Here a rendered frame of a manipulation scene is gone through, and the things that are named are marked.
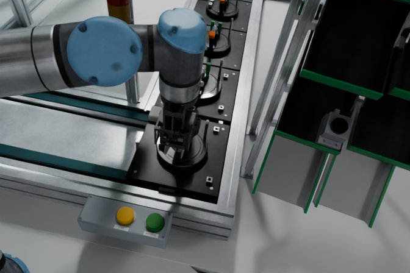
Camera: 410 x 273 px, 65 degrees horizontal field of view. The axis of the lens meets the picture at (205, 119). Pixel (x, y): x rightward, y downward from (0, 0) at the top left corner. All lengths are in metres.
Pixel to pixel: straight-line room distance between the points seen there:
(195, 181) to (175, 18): 0.46
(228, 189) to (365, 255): 0.41
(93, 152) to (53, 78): 0.59
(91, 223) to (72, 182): 0.13
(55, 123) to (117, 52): 0.73
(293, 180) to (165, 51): 0.48
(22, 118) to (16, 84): 0.70
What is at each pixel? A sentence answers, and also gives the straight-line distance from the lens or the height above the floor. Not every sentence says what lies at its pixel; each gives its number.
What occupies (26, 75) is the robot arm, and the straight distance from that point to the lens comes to 0.40.
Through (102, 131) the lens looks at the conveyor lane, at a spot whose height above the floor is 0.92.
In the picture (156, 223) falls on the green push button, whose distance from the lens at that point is 0.78.
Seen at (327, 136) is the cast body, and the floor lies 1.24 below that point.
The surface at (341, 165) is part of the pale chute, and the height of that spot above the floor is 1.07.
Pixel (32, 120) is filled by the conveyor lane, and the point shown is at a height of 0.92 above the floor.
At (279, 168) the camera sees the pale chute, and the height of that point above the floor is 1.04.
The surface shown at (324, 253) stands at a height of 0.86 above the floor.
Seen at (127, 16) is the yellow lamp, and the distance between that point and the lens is 0.78.
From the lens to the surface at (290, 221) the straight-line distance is 0.97.
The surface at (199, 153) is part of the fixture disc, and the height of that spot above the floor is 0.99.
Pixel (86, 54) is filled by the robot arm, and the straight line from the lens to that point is 0.36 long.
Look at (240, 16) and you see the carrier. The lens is 1.43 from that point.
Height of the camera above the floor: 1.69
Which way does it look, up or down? 49 degrees down
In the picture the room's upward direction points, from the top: 9 degrees clockwise
